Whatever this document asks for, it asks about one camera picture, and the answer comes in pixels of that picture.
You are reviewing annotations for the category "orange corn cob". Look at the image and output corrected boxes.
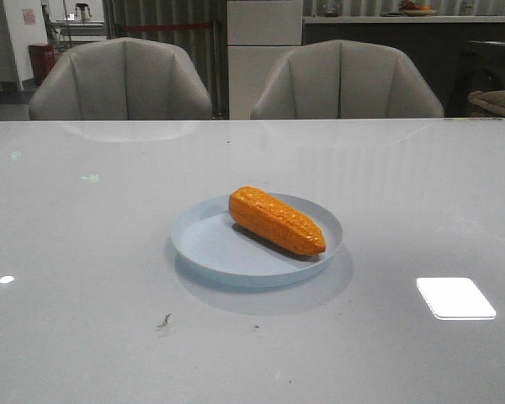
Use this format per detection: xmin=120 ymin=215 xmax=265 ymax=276
xmin=228 ymin=186 xmax=327 ymax=256

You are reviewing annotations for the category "light blue round plate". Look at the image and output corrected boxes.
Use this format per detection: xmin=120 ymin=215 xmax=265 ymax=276
xmin=171 ymin=193 xmax=343 ymax=290

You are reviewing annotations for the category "right beige upholstered chair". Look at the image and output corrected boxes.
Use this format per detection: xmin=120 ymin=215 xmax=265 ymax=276
xmin=250 ymin=40 xmax=444 ymax=120

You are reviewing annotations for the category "beige upholstered chair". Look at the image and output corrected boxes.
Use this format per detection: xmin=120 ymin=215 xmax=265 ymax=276
xmin=250 ymin=40 xmax=444 ymax=120
xmin=29 ymin=37 xmax=212 ymax=120

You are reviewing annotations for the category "white cabinet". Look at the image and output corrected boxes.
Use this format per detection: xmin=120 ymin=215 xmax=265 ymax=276
xmin=226 ymin=1 xmax=303 ymax=120

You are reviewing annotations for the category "left beige upholstered chair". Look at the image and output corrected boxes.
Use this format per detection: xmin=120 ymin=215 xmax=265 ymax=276
xmin=29 ymin=37 xmax=212 ymax=120

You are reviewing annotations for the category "red barrier belt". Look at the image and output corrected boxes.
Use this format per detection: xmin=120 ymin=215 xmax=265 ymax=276
xmin=120 ymin=21 xmax=215 ymax=33

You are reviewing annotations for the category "dark counter with white top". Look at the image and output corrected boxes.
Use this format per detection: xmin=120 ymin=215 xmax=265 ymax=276
xmin=302 ymin=16 xmax=505 ymax=111

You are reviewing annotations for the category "fruit bowl on counter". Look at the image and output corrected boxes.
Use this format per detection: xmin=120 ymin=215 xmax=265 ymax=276
xmin=399 ymin=0 xmax=437 ymax=17

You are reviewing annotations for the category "red trash bin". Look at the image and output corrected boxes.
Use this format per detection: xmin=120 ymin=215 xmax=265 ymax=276
xmin=29 ymin=44 xmax=59 ymax=85

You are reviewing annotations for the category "beige cushion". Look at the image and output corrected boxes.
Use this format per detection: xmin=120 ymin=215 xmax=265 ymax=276
xmin=467 ymin=90 xmax=505 ymax=118

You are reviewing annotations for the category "pink wall notice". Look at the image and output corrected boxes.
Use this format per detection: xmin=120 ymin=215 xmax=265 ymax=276
xmin=22 ymin=8 xmax=35 ymax=25

